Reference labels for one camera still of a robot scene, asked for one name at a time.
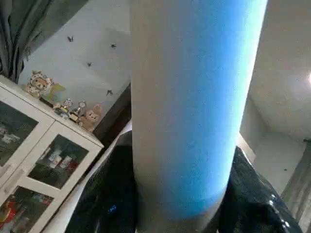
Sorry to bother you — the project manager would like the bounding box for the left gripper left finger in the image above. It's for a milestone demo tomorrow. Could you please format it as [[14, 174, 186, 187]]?
[[64, 144, 138, 233]]

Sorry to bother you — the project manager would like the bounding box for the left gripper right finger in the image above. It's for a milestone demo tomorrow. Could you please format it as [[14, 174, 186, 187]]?
[[218, 146, 303, 233]]

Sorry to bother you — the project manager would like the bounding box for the white plastic table leg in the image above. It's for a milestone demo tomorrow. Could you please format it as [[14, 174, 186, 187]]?
[[129, 0, 269, 233]]

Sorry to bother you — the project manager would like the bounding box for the white glass door cabinet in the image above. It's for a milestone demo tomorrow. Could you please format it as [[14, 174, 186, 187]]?
[[0, 75, 105, 233]]

